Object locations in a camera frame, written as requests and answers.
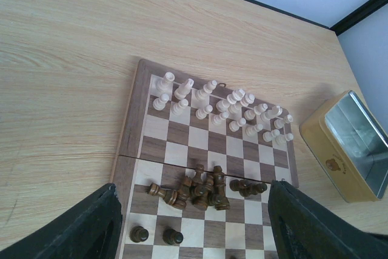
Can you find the white knight piece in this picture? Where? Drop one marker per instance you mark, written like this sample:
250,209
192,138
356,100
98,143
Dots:
184,89

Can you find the white rook corner piece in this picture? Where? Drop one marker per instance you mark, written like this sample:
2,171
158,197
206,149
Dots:
162,85

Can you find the dark pawn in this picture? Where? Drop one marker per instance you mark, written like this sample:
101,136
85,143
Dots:
139,234
172,237

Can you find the white pawn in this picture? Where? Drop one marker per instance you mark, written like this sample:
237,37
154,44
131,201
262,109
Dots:
217,120
178,108
203,112
161,102

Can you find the black enclosure frame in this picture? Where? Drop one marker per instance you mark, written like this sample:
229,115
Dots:
272,4

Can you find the metal tin tray right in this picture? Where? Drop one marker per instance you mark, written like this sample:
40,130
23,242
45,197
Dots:
350,146

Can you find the lying dark rook piece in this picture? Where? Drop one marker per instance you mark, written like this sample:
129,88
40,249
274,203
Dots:
168,195

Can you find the wooden chess board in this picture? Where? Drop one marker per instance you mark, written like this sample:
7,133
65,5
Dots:
162,148

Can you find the white bishop piece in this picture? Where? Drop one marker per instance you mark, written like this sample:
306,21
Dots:
206,90

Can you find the white pieces row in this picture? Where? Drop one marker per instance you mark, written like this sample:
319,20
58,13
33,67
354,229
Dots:
250,122

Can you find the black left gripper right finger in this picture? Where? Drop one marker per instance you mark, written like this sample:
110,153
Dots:
302,228

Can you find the pile of dark pieces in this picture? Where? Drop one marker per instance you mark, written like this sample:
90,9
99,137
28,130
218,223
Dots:
212,191

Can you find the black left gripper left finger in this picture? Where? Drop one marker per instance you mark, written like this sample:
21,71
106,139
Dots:
90,229

